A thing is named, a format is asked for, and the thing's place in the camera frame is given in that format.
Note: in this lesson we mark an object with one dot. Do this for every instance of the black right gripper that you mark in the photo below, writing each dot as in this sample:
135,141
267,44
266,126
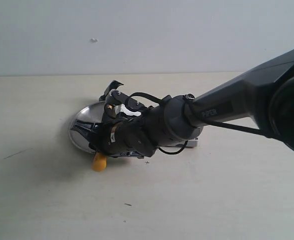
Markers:
134,137

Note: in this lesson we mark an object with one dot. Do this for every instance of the small white wall hook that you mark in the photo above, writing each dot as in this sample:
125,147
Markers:
93,40

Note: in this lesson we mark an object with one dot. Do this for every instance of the round stainless steel plate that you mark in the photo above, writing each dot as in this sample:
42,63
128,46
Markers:
90,129

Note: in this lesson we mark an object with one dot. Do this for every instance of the red dome push button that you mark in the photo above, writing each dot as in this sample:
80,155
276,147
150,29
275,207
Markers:
192,143

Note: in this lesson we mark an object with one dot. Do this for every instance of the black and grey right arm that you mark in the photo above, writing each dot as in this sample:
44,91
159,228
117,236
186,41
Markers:
259,101

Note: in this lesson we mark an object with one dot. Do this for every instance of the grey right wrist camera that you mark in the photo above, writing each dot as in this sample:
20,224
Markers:
118,104

